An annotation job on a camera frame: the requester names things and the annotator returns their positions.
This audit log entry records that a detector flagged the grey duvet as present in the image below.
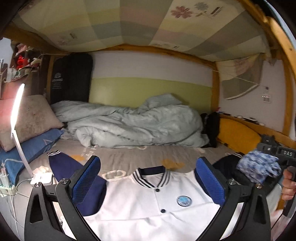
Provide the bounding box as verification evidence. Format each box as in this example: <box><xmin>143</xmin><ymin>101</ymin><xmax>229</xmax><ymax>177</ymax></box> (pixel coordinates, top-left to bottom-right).
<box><xmin>51</xmin><ymin>93</ymin><xmax>210</xmax><ymax>149</ymax></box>

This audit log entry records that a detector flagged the white desk lamp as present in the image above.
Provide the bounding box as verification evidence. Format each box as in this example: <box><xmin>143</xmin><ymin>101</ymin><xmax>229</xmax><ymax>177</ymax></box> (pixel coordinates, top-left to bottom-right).
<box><xmin>10</xmin><ymin>83</ymin><xmax>55</xmax><ymax>185</ymax></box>

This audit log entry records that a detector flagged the white power strip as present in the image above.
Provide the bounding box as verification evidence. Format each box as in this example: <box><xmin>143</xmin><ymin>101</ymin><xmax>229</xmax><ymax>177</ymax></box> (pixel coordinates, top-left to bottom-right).
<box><xmin>0</xmin><ymin>173</ymin><xmax>18</xmax><ymax>193</ymax></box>

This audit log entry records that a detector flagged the yellow cushion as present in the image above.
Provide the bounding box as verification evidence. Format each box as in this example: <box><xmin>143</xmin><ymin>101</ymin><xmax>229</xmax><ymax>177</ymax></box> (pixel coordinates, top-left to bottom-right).
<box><xmin>217</xmin><ymin>118</ymin><xmax>263</xmax><ymax>154</ymax></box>

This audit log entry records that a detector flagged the pink printed cloth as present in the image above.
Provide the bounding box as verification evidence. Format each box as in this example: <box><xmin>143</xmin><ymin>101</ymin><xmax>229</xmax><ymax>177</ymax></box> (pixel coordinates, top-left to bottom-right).
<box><xmin>270</xmin><ymin>209</ymin><xmax>292</xmax><ymax>241</ymax></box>

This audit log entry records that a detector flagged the black hanging garment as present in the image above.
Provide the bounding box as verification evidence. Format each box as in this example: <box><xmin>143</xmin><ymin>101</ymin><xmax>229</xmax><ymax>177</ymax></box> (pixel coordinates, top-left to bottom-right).
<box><xmin>50</xmin><ymin>53</ymin><xmax>93</xmax><ymax>105</ymax></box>

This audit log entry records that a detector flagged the black bag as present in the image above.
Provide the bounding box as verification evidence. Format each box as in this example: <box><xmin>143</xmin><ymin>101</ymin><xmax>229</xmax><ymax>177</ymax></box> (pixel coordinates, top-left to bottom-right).
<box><xmin>200</xmin><ymin>112</ymin><xmax>220</xmax><ymax>149</ymax></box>

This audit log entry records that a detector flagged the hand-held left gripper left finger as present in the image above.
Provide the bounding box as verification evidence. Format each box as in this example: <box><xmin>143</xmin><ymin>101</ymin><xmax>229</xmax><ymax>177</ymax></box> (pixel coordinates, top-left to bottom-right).
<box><xmin>24</xmin><ymin>156</ymin><xmax>102</xmax><ymax>241</ymax></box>

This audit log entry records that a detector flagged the white wall socket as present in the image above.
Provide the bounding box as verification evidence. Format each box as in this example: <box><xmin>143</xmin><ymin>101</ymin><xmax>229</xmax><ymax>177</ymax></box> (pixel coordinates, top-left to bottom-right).
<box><xmin>262</xmin><ymin>86</ymin><xmax>273</xmax><ymax>103</ymax></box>

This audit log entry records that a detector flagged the blue plaid shirt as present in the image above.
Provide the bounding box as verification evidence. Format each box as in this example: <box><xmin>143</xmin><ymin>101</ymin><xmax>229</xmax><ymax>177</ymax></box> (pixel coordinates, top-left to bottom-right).
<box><xmin>236</xmin><ymin>149</ymin><xmax>282</xmax><ymax>183</ymax></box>

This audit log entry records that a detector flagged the pastel patchwork canopy cloth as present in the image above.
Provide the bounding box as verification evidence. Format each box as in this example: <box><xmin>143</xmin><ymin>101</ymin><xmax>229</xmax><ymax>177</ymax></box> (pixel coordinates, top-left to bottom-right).
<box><xmin>11</xmin><ymin>0</ymin><xmax>271</xmax><ymax>62</ymax></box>

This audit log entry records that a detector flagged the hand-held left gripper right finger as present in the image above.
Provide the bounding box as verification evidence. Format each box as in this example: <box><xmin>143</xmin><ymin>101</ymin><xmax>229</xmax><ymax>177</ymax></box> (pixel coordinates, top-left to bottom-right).
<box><xmin>195</xmin><ymin>157</ymin><xmax>271</xmax><ymax>241</ymax></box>

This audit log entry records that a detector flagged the person's right hand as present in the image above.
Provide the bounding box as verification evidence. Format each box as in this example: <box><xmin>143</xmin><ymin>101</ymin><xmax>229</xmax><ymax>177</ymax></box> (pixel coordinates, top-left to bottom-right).
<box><xmin>281</xmin><ymin>168</ymin><xmax>296</xmax><ymax>201</ymax></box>

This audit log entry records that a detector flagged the blue pillow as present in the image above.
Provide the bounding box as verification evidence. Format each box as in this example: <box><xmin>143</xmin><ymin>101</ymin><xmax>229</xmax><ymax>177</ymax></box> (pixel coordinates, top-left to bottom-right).
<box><xmin>0</xmin><ymin>128</ymin><xmax>64</xmax><ymax>186</ymax></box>

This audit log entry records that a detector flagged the wooden bed frame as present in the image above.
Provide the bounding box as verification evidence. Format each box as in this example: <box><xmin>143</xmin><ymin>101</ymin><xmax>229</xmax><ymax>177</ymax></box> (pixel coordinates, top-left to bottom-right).
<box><xmin>0</xmin><ymin>0</ymin><xmax>296</xmax><ymax>149</ymax></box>

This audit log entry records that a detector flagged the beige pillow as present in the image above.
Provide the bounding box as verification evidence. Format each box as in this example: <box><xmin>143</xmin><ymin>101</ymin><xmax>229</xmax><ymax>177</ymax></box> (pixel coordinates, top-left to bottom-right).
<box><xmin>0</xmin><ymin>95</ymin><xmax>64</xmax><ymax>152</ymax></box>

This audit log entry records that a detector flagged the cluttered hanging organizer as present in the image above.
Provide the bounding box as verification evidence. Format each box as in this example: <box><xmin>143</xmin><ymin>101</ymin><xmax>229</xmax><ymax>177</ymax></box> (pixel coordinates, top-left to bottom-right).
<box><xmin>5</xmin><ymin>43</ymin><xmax>49</xmax><ymax>95</ymax></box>

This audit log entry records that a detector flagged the white navy varsity jacket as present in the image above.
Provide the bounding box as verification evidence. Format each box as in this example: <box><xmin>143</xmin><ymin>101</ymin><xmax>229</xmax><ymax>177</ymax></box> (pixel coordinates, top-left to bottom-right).
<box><xmin>47</xmin><ymin>150</ymin><xmax>257</xmax><ymax>241</ymax></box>

